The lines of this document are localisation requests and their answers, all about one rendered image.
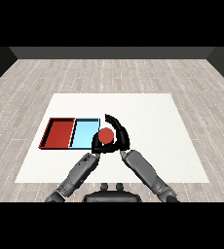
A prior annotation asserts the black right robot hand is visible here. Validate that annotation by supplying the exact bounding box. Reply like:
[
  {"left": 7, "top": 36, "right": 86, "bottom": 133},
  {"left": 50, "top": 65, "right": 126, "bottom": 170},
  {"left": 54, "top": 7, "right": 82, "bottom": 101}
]
[{"left": 101, "top": 113, "right": 131, "bottom": 154}]

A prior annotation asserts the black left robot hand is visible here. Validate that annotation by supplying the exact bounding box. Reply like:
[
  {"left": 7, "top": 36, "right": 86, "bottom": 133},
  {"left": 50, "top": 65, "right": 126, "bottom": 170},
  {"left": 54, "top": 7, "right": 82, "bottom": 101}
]
[{"left": 91, "top": 130, "right": 103, "bottom": 155}]

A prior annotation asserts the red can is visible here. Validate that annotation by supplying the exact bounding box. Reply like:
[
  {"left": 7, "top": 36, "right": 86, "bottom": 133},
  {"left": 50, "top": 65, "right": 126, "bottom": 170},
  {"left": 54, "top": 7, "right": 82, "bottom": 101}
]
[{"left": 97, "top": 126, "right": 116, "bottom": 146}]

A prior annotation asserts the light blue open box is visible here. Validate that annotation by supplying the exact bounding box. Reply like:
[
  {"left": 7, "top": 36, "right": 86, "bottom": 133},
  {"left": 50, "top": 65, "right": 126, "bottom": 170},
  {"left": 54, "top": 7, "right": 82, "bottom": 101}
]
[{"left": 67, "top": 117, "right": 101, "bottom": 151}]

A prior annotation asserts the red open box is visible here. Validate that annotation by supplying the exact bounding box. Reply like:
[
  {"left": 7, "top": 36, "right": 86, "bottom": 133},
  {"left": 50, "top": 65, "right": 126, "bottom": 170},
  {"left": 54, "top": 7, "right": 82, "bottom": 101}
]
[{"left": 38, "top": 117, "right": 76, "bottom": 151}]

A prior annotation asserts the dark grey robot body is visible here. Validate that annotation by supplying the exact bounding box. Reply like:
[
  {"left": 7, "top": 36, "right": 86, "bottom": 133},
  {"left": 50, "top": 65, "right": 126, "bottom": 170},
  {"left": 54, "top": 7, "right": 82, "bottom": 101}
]
[{"left": 82, "top": 182, "right": 143, "bottom": 203}]

